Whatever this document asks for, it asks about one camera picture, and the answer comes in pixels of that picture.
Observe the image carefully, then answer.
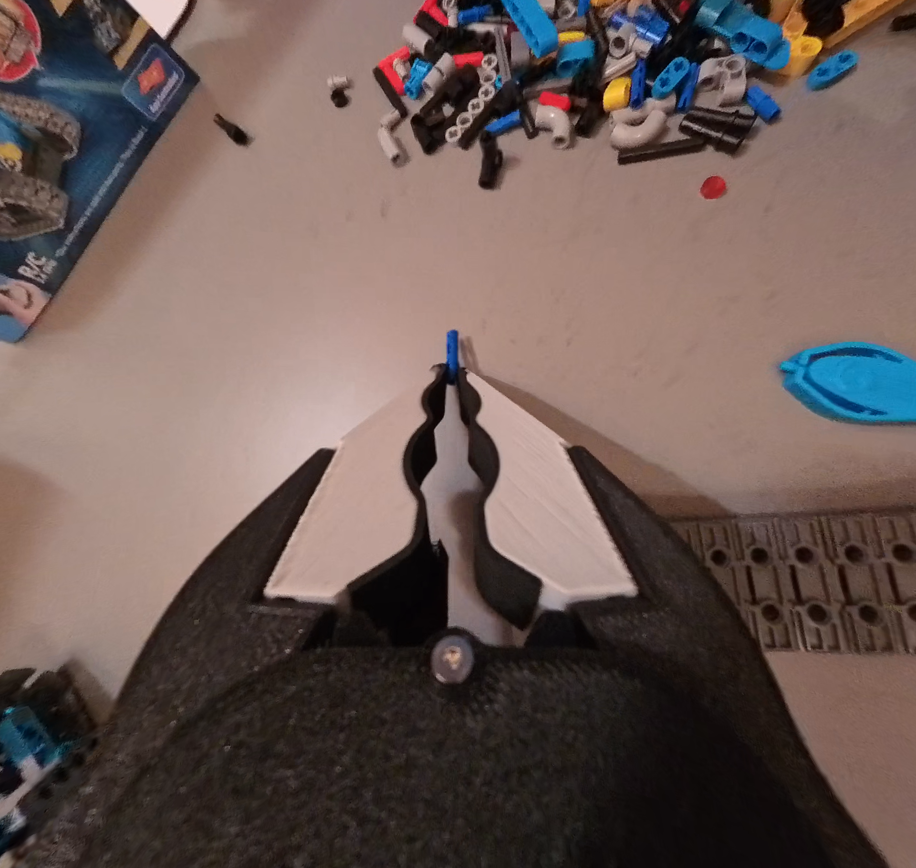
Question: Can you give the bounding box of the blue robot kit box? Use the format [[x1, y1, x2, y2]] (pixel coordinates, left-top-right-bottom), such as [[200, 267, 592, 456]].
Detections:
[[0, 0, 201, 344]]

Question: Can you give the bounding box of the pile of blue yellow bricks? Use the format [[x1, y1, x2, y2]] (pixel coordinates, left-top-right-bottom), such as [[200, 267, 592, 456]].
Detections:
[[478, 0, 916, 166]]

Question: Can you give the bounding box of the blue brick separator tool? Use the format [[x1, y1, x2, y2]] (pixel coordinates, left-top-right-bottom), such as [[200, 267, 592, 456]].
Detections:
[[779, 342, 916, 425]]

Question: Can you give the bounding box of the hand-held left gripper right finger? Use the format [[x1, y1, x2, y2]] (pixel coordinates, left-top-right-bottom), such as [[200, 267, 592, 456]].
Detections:
[[458, 370, 638, 629]]

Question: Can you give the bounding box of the grey toy track belt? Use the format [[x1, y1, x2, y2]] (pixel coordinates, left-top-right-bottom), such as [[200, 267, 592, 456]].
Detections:
[[669, 510, 916, 656]]

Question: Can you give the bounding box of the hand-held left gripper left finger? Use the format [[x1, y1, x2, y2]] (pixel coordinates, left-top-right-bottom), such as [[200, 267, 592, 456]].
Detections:
[[263, 366, 452, 606]]

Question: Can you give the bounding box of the black motor battery block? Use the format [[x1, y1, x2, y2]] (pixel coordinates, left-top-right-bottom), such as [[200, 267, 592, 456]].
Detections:
[[0, 666, 100, 851]]

